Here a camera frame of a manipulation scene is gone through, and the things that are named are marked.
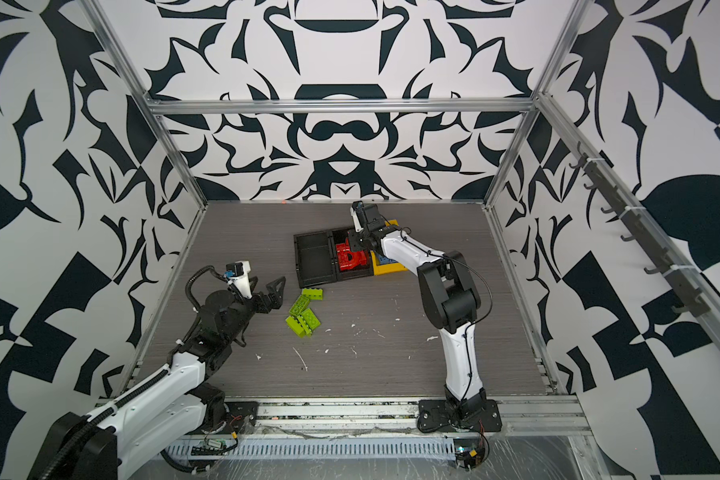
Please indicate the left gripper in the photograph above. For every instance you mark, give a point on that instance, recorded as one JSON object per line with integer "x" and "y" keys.
{"x": 272, "y": 298}

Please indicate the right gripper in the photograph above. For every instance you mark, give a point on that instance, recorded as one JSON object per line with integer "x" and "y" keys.
{"x": 352, "y": 235}

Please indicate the red long brick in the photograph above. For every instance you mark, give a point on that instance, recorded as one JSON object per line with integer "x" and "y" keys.
{"x": 344, "y": 252}

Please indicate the green brick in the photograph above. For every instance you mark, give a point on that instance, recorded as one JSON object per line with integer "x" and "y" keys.
{"x": 313, "y": 293}
{"x": 309, "y": 320}
{"x": 298, "y": 326}
{"x": 300, "y": 305}

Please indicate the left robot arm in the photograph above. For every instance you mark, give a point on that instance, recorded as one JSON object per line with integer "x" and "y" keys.
{"x": 115, "y": 440}

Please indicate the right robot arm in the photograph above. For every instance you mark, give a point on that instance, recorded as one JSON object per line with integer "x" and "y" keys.
{"x": 449, "y": 296}

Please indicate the right black bin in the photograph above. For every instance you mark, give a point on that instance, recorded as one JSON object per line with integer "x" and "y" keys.
{"x": 339, "y": 236}

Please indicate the black bin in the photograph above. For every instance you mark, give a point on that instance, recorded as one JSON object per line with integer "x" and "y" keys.
{"x": 315, "y": 259}
{"x": 339, "y": 236}

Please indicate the yellow bin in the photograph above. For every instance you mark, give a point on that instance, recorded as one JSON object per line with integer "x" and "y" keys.
{"x": 382, "y": 265}

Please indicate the green brick top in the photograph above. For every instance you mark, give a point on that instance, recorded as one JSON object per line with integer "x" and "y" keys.
{"x": 313, "y": 293}

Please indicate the left black bin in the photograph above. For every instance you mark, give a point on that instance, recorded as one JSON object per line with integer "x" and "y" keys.
{"x": 315, "y": 259}

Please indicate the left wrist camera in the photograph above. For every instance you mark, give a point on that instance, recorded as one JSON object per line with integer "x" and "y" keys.
{"x": 237, "y": 276}

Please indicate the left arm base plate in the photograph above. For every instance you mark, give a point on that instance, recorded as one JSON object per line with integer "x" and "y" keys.
{"x": 232, "y": 417}

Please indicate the white cable duct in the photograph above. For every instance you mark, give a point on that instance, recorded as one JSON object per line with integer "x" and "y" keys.
{"x": 319, "y": 449}

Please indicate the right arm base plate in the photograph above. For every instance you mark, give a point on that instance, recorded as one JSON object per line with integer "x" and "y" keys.
{"x": 475, "y": 416}

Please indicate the aluminium front rail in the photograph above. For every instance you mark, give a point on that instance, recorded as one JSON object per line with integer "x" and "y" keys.
{"x": 318, "y": 418}

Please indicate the wall hook rail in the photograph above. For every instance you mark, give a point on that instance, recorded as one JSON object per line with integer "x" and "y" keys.
{"x": 645, "y": 231}

